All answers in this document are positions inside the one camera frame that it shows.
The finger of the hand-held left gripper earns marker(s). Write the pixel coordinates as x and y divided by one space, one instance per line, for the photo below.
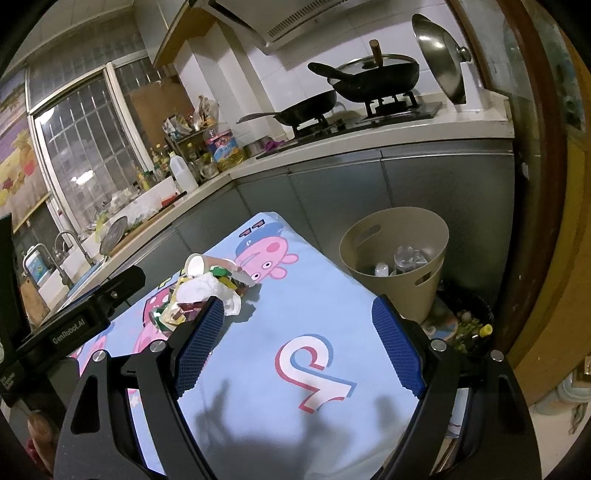
122 288

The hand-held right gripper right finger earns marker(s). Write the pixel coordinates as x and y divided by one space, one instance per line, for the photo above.
397 346

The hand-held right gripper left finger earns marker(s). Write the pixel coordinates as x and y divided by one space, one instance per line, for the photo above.
201 346

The red snack wrapper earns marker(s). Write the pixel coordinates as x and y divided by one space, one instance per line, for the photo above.
190 306

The beige plastic bin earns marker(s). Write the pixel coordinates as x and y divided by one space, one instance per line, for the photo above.
397 300

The yellow cardboard box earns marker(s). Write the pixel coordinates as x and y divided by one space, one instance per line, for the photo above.
168 309

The white plastic bag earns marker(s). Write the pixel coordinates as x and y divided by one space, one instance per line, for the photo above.
207 288

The paper cup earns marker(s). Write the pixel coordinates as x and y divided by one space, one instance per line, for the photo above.
196 264

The person's left hand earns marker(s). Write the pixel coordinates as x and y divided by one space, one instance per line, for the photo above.
41 438

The wooden cutting board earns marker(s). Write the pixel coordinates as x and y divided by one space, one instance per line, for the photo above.
34 295

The round mesh strainer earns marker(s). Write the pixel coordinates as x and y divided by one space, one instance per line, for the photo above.
113 236

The steel sink faucet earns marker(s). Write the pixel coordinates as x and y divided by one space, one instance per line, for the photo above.
69 244

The dark waste bucket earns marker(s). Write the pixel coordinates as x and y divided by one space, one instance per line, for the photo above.
466 323

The blue and white container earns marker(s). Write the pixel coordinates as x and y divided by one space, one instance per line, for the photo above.
37 265

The cartoon pig printed blanket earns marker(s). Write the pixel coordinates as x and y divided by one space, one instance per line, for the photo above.
286 295

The row of sauce bottles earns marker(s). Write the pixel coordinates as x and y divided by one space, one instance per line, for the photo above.
154 168

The white plastic jug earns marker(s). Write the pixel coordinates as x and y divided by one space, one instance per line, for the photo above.
183 177

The barred window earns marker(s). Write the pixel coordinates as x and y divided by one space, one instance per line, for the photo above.
87 147

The grey kitchen cabinets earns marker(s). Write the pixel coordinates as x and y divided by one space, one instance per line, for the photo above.
323 194

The large cooking oil bottle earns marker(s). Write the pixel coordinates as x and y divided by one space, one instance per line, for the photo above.
226 152

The cluttered spice rack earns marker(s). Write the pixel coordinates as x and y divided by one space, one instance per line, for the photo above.
189 124

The small steel pot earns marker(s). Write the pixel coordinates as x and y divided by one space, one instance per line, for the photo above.
256 147

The purple cloth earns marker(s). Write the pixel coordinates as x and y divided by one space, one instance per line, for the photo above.
274 145

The black gas stove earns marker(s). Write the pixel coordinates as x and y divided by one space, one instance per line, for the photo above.
369 120

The wooden door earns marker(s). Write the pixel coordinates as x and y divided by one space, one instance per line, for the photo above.
545 161

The black frying pan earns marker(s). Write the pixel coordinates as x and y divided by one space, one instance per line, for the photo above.
307 108

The black wok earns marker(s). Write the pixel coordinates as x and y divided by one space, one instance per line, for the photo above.
378 85

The glass wok lid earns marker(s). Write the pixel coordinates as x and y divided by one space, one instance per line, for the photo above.
383 63

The steel wok lid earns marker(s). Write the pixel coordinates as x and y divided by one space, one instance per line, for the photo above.
438 55

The range hood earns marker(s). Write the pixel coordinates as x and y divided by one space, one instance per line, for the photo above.
277 23

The fruit print wall poster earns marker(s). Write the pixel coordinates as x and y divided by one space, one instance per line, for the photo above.
18 161

